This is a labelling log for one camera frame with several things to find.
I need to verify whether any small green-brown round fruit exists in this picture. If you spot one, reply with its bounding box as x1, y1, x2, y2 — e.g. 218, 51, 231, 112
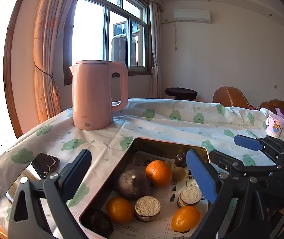
172, 167, 186, 182

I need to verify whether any beige right curtain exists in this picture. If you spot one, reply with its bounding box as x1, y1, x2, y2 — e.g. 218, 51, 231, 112
149, 0, 164, 99

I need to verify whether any beige left curtain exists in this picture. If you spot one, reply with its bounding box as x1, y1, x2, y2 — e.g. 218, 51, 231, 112
33, 0, 72, 123

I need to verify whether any large orange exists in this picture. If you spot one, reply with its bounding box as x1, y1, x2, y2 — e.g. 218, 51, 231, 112
106, 197, 134, 224

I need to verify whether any white air conditioner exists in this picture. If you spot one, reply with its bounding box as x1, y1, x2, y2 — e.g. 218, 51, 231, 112
173, 9, 211, 23

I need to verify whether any brown leather sofa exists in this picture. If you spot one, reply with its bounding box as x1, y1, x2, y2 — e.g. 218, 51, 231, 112
259, 99, 284, 114

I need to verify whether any pink metal tin box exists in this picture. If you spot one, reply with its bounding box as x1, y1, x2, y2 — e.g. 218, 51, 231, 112
80, 138, 209, 238

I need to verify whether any black round stool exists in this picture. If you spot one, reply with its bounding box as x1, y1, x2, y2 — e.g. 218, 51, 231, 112
165, 87, 197, 100

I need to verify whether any beige curtain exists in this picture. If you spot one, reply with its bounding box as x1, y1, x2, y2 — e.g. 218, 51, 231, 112
149, 0, 164, 99
33, 0, 72, 123

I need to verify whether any pink electric kettle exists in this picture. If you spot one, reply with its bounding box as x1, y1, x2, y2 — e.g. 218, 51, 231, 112
69, 61, 128, 131

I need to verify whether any pink cartoon cup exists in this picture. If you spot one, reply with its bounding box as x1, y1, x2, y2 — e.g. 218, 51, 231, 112
266, 113, 284, 138

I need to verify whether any small oval orange kumquat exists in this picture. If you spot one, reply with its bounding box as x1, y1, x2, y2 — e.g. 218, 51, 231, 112
171, 206, 200, 233

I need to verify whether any dark brown wrinkled fruit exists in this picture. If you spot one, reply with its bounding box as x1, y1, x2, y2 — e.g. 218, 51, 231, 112
174, 152, 187, 168

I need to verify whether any brown leather armchair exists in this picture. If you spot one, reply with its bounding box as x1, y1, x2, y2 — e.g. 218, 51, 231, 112
212, 86, 250, 109

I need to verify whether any sliding glass window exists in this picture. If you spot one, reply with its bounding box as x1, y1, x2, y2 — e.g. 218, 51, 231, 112
63, 0, 152, 85

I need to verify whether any black smartphone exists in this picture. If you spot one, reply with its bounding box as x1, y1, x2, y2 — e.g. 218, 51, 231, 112
6, 152, 60, 203

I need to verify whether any white green-cloud tablecloth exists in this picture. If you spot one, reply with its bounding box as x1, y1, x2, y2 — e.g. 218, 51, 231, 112
0, 99, 284, 238

